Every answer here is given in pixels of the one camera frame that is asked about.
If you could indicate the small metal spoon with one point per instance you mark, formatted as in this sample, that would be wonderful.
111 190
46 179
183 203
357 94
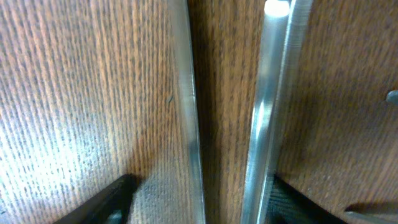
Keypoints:
392 97
369 218

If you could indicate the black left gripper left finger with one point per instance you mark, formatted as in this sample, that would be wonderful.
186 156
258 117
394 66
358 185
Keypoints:
111 205

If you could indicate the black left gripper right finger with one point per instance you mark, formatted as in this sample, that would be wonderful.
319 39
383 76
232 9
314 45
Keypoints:
288 206

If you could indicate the metal chopstick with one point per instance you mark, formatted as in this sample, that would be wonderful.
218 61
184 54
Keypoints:
283 32
187 101

